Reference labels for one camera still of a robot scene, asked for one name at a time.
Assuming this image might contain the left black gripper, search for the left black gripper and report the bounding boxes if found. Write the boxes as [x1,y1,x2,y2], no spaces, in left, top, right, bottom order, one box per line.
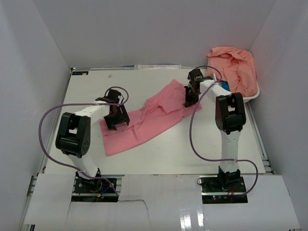
[104,104,130,130]

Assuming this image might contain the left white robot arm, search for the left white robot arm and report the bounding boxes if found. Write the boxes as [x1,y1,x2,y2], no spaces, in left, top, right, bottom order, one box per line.
[55,87,130,192]

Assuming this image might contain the pink t shirt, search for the pink t shirt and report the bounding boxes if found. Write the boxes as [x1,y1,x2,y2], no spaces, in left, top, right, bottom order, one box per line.
[100,79,194,156]

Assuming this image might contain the white plastic basket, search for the white plastic basket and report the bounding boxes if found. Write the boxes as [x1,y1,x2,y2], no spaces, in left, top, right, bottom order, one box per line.
[211,73,261,104]

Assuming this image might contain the black label sticker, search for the black label sticker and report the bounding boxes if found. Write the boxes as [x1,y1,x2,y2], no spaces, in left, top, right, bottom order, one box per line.
[72,71,89,76]

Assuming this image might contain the purple cable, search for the purple cable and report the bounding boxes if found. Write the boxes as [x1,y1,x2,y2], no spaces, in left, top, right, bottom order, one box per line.
[38,86,129,197]
[189,65,259,196]

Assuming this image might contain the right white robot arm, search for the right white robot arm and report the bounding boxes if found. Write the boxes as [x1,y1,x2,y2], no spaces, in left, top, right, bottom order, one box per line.
[184,68,246,192]

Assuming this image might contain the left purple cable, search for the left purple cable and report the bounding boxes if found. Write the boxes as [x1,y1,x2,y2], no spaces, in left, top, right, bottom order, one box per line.
[38,86,129,197]

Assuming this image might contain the blue cloth in basket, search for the blue cloth in basket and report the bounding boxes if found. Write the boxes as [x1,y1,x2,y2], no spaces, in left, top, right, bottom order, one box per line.
[221,81,230,91]

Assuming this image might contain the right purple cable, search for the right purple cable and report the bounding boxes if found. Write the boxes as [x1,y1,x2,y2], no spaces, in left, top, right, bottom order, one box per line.
[189,65,259,196]

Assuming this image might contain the salmon orange t shirt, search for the salmon orange t shirt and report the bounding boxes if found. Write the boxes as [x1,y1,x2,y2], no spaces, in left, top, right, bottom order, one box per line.
[206,47,258,97]

